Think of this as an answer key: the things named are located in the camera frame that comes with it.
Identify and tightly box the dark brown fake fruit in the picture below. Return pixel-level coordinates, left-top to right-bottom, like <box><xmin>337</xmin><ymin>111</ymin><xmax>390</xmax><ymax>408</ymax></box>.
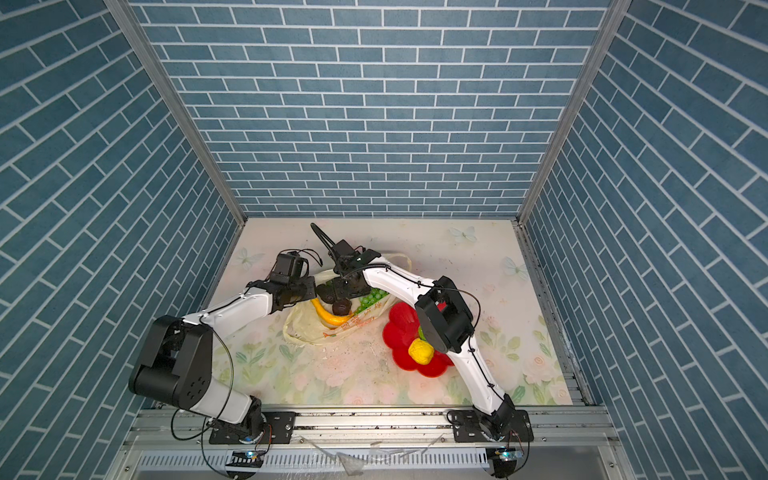
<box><xmin>332</xmin><ymin>298</ymin><xmax>352</xmax><ymax>317</ymax></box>

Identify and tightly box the yellow plastic fruit-print bag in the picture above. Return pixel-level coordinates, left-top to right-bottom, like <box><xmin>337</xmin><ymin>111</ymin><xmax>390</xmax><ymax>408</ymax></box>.
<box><xmin>282</xmin><ymin>288</ymin><xmax>399</xmax><ymax>347</ymax></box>

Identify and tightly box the red flower-shaped plate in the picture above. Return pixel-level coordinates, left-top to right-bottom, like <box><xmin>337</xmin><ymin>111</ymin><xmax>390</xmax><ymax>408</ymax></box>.
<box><xmin>382</xmin><ymin>302</ymin><xmax>453</xmax><ymax>378</ymax></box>

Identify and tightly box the yellow fake lemon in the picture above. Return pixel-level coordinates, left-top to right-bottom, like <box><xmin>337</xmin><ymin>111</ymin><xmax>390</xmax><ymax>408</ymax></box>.
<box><xmin>407</xmin><ymin>338</ymin><xmax>435</xmax><ymax>365</ymax></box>

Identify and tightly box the dark fake avocado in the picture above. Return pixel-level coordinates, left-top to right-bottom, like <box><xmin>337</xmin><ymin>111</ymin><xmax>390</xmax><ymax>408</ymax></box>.
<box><xmin>315</xmin><ymin>284</ymin><xmax>337</xmax><ymax>304</ymax></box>

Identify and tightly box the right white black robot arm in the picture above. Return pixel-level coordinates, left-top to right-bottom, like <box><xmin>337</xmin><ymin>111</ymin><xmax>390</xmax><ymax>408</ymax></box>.
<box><xmin>321</xmin><ymin>235</ymin><xmax>533</xmax><ymax>443</ymax></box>

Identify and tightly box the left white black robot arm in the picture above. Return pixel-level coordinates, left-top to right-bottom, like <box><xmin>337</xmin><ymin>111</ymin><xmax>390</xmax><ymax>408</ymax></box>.
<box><xmin>128</xmin><ymin>250</ymin><xmax>316</xmax><ymax>444</ymax></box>

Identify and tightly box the green fake grape bunch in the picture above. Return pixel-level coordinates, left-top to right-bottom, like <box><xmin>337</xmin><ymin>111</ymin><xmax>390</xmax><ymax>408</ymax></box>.
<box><xmin>355</xmin><ymin>288</ymin><xmax>389</xmax><ymax>314</ymax></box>

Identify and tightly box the yellow fake banana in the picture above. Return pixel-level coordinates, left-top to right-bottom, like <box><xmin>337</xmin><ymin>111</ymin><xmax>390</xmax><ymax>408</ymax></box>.
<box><xmin>311</xmin><ymin>298</ymin><xmax>352</xmax><ymax>329</ymax></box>

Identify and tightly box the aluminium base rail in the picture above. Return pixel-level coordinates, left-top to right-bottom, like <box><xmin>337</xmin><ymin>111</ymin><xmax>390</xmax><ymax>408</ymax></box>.
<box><xmin>108</xmin><ymin>406</ymin><xmax>633</xmax><ymax>479</ymax></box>

